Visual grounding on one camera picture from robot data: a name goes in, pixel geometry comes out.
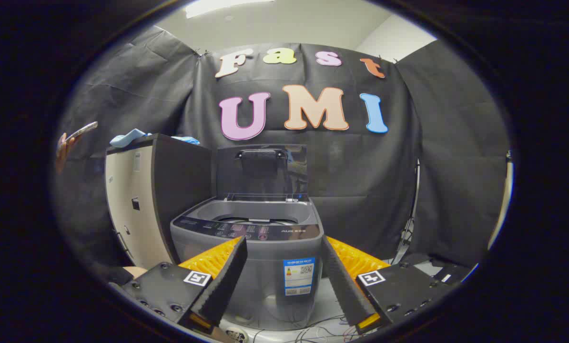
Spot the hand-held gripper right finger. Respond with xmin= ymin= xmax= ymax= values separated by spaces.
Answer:
xmin=321 ymin=235 xmax=457 ymax=335

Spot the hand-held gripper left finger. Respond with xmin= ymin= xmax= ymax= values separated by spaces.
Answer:
xmin=122 ymin=236 xmax=248 ymax=335

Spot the grey top-load washing machine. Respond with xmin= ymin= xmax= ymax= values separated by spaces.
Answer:
xmin=170 ymin=144 xmax=324 ymax=332

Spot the light blue garment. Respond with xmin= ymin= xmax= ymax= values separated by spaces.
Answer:
xmin=110 ymin=128 xmax=201 ymax=148

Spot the thin metal tripod stand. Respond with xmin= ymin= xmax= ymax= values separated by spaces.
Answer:
xmin=392 ymin=160 xmax=423 ymax=265

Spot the beige and dark cabinet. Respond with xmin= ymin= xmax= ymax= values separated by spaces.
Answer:
xmin=104 ymin=133 xmax=213 ymax=270

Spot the black backdrop cloth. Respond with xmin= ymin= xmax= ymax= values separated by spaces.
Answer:
xmin=51 ymin=26 xmax=510 ymax=267

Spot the silver smartphone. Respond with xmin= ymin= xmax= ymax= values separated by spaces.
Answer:
xmin=65 ymin=121 xmax=98 ymax=143

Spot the tangle of floor cables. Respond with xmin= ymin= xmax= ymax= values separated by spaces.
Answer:
xmin=251 ymin=314 xmax=376 ymax=343

